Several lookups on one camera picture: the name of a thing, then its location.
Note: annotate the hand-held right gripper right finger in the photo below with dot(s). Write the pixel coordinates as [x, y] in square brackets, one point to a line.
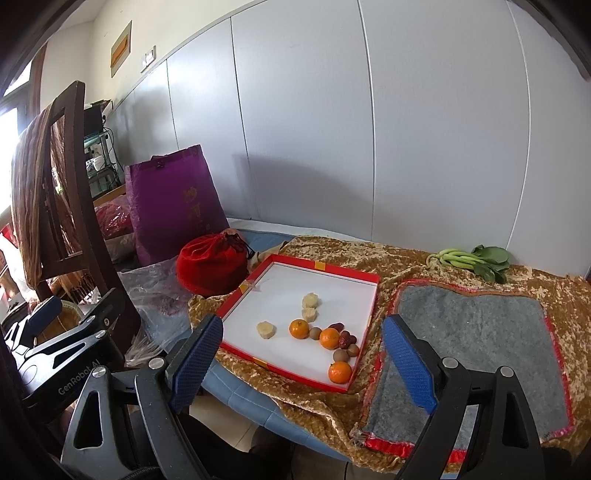
[408, 364]

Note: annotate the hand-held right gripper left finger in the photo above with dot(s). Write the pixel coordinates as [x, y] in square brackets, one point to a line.
[196, 355]

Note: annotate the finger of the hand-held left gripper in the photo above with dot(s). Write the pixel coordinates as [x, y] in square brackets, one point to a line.
[115, 318]
[44, 316]

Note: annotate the brown longan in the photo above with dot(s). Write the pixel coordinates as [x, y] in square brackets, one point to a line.
[316, 333]
[353, 350]
[340, 356]

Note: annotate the red cardboard tray white inside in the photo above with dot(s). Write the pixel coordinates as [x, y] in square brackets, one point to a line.
[286, 286]

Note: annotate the clear plastic bag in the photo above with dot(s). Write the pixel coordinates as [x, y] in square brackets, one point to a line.
[157, 295]

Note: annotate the orange mandarin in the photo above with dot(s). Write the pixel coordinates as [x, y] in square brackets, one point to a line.
[299, 329]
[330, 338]
[340, 373]

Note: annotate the grey mat with red border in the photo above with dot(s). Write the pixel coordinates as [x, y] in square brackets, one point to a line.
[485, 332]

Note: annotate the red plastic bag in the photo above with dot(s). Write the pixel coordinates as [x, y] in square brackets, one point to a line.
[115, 219]

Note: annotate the gold velvet cloth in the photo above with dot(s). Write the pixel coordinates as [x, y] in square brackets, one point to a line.
[314, 408]

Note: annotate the green bok choy bunch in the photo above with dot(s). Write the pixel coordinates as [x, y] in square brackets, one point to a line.
[461, 259]

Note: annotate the purple tote bag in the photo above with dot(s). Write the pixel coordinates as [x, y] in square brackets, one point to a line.
[175, 207]

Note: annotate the cluttered equipment shelf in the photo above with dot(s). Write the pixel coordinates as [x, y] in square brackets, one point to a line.
[99, 157]

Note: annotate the dark wooden chair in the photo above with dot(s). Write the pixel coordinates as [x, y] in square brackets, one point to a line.
[78, 138]

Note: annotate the white wall switch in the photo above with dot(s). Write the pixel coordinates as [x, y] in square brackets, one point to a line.
[148, 58]

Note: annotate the wooden wall frame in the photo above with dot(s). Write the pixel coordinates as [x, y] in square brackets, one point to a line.
[121, 48]

